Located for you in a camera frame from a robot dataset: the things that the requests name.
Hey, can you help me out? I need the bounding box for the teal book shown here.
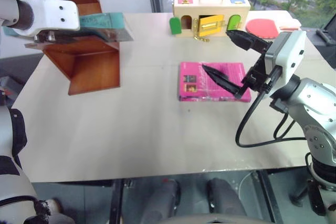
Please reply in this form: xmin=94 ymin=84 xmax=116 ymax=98
xmin=78 ymin=12 xmax=135 ymax=43

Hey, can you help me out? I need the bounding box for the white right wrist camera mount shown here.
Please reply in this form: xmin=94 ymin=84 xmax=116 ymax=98
xmin=264 ymin=30 xmax=307 ymax=97

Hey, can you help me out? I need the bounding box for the wooden lock box toy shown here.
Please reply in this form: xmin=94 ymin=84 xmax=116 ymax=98
xmin=169 ymin=0 xmax=251 ymax=42

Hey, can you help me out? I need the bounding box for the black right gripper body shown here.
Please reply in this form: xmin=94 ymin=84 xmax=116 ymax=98
xmin=234 ymin=39 xmax=279 ymax=100

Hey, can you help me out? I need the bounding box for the black table leg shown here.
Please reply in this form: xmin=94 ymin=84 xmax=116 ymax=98
xmin=256 ymin=169 xmax=285 ymax=224
xmin=109 ymin=178 xmax=124 ymax=224

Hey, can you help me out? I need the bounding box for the black device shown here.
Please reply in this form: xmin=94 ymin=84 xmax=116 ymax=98
xmin=316 ymin=13 xmax=336 ymax=47

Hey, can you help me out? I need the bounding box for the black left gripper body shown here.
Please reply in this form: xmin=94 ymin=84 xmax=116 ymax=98
xmin=33 ymin=29 xmax=79 ymax=45

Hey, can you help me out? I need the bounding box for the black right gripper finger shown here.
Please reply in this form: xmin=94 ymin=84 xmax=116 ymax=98
xmin=201 ymin=64 xmax=247 ymax=98
xmin=226 ymin=29 xmax=273 ymax=52

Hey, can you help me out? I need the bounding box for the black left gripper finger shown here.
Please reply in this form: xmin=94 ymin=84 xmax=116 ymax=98
xmin=56 ymin=31 xmax=107 ymax=44

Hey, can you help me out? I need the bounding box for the brass key chain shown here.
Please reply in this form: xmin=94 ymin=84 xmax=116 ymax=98
xmin=193 ymin=34 xmax=211 ymax=43

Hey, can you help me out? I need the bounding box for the pink book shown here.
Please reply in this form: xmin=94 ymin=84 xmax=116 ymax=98
xmin=178 ymin=61 xmax=252 ymax=102

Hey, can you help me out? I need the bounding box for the wooden bookshelf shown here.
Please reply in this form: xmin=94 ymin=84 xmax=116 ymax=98
xmin=31 ymin=0 xmax=122 ymax=96

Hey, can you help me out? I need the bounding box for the red table tennis paddle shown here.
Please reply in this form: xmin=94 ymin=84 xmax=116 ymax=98
xmin=245 ymin=18 xmax=301 ymax=39

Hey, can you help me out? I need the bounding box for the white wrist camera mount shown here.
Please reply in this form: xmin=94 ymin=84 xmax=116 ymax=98
xmin=15 ymin=0 xmax=81 ymax=37
xmin=264 ymin=30 xmax=307 ymax=97

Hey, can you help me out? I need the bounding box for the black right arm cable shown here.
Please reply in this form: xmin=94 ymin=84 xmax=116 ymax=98
xmin=235 ymin=66 xmax=308 ymax=148

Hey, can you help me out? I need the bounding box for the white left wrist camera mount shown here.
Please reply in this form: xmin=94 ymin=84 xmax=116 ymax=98
xmin=15 ymin=0 xmax=81 ymax=37

